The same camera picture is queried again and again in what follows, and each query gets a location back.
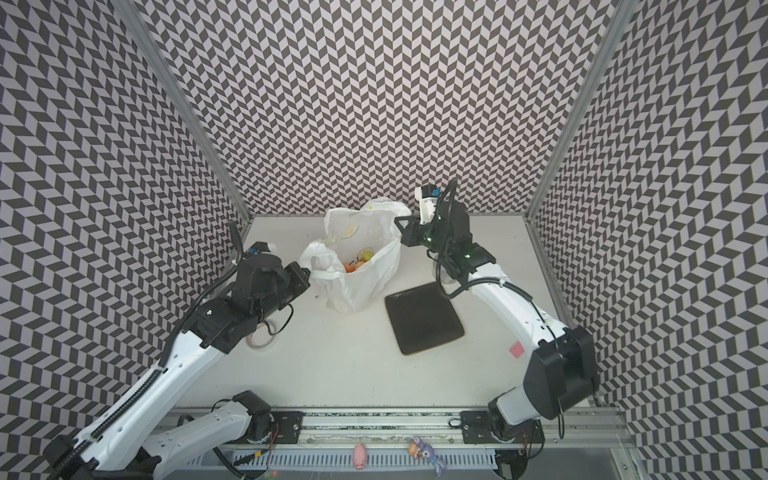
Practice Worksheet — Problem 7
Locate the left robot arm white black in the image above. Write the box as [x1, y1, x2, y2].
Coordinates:
[44, 223, 310, 479]

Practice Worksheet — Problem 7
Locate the black square tray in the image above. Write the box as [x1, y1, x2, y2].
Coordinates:
[384, 282, 465, 356]

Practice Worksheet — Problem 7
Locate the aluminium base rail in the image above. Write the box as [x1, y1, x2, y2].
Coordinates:
[272, 407, 636, 450]

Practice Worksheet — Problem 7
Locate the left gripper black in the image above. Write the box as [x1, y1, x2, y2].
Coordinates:
[252, 263, 311, 327]

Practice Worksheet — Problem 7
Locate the aluminium corner post left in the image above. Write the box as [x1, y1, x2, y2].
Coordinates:
[111, 1, 253, 220]

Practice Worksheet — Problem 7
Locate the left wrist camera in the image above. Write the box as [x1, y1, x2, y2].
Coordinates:
[246, 241, 276, 255]

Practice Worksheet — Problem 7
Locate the aluminium corner post right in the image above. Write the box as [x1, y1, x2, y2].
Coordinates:
[524, 0, 640, 223]

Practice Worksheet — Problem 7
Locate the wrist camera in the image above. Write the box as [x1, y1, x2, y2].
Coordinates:
[246, 241, 276, 255]
[414, 184, 442, 225]

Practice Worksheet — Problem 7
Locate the pink small toy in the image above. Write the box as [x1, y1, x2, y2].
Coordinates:
[352, 443, 368, 470]

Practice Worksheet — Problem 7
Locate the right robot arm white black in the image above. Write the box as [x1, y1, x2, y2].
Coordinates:
[394, 201, 600, 443]

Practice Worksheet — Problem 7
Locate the white plastic bag lemon print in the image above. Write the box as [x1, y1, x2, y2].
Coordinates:
[298, 198, 411, 314]

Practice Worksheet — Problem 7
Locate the aluminium corner post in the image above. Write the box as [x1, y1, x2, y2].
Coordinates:
[524, 0, 640, 223]
[111, 1, 253, 220]

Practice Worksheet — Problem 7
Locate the clear packing tape roll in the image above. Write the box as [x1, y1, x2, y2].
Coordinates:
[245, 321, 277, 351]

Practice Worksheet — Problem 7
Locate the pink eraser block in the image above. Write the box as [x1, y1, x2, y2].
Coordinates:
[509, 341, 526, 359]

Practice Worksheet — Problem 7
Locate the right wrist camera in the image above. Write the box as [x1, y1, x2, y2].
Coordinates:
[414, 184, 442, 225]

